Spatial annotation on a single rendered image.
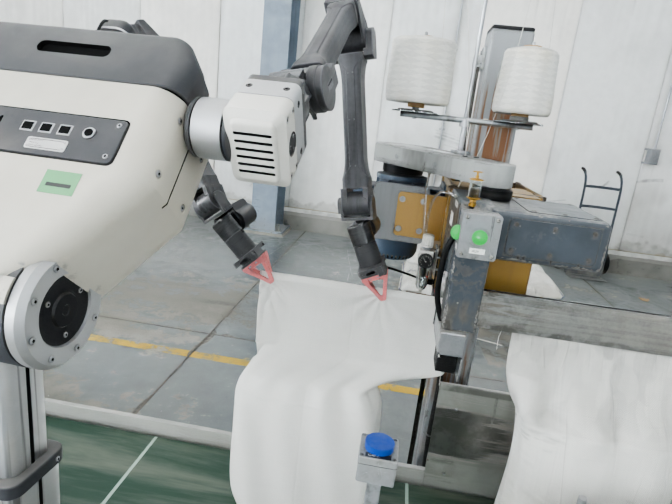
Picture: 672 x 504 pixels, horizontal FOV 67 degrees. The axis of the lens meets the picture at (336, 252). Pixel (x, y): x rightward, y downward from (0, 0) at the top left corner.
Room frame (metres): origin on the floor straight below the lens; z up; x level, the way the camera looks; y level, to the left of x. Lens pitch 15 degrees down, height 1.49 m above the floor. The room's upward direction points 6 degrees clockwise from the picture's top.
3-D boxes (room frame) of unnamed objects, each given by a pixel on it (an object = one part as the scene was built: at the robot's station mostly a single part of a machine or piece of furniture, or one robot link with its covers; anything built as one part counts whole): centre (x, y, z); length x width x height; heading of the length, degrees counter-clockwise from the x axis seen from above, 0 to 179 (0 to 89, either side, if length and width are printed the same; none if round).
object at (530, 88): (1.33, -0.42, 1.61); 0.15 x 0.14 x 0.17; 84
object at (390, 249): (1.51, -0.17, 1.21); 0.15 x 0.15 x 0.25
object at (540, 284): (3.95, -1.49, 0.32); 0.66 x 0.43 x 0.15; 81
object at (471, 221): (0.98, -0.27, 1.29); 0.08 x 0.05 x 0.09; 84
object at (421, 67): (1.36, -0.16, 1.61); 0.17 x 0.17 x 0.17
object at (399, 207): (1.42, -0.23, 1.23); 0.28 x 0.07 x 0.16; 84
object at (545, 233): (1.11, -0.40, 1.21); 0.30 x 0.25 x 0.30; 84
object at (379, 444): (0.90, -0.13, 0.84); 0.06 x 0.06 x 0.02
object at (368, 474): (0.90, -0.13, 0.81); 0.08 x 0.08 x 0.06; 84
